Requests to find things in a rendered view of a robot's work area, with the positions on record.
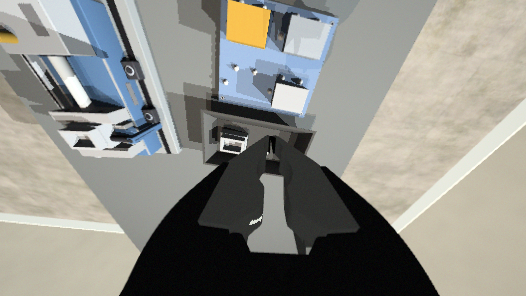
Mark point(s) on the white rectangular block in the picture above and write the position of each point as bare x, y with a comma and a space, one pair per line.
289, 97

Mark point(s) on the yellow brass block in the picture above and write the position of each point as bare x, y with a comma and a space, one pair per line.
247, 24

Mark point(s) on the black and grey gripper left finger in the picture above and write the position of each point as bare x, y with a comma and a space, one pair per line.
229, 199

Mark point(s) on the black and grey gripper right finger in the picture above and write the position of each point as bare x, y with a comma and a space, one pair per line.
320, 204

